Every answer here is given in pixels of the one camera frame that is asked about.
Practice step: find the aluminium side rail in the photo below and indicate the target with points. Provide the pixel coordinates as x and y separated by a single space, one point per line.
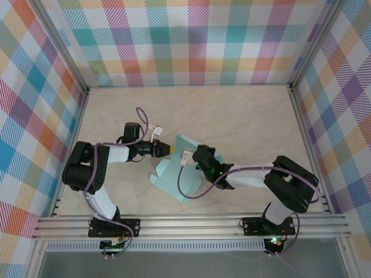
80 116
302 116

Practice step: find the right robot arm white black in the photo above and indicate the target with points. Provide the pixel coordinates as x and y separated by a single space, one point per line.
292 188

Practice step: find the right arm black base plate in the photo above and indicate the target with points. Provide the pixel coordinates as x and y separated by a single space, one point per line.
252 227

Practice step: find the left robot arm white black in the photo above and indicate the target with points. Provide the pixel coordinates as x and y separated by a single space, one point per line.
84 173

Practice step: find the light blue paper box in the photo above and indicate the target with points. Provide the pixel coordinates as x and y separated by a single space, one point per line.
174 179

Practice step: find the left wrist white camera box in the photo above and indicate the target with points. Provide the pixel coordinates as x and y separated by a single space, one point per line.
158 131

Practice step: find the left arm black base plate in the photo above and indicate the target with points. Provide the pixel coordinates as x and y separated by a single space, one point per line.
134 227

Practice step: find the aluminium frame leg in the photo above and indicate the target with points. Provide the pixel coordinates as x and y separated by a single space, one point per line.
34 260
346 260

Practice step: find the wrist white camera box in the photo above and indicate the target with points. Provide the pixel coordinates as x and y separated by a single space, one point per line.
158 131
187 156

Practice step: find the aluminium corner post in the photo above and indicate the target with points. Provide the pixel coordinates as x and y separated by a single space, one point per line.
316 43
61 43

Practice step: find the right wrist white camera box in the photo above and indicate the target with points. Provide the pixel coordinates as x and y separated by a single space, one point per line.
187 156

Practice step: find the long aluminium base rail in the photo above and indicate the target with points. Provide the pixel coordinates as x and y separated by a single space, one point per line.
188 227

